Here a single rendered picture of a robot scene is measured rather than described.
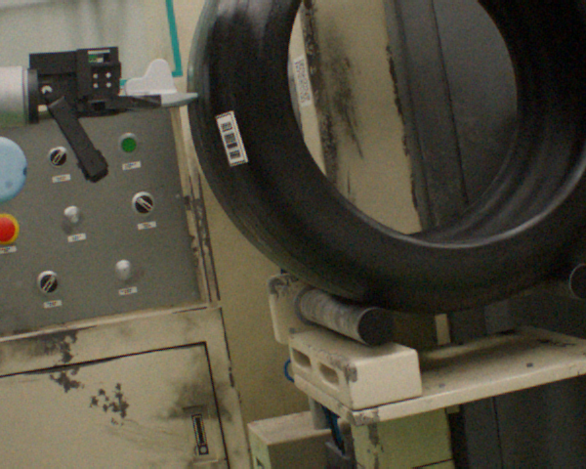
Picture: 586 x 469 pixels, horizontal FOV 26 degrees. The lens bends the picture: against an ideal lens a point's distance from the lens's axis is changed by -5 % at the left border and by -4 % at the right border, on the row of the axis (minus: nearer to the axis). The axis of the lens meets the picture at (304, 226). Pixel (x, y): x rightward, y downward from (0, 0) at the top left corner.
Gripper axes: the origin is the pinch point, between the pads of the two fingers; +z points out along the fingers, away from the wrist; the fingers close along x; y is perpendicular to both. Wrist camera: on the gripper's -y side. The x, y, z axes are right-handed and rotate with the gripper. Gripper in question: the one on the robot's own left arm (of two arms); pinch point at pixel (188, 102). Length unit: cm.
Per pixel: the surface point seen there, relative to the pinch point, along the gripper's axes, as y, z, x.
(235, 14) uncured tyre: 9.5, 4.9, -9.7
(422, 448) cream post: -52, 35, 26
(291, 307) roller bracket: -28.1, 16.0, 23.2
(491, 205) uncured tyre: -15.3, 44.0, 15.4
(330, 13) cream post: 13.9, 24.7, 26.0
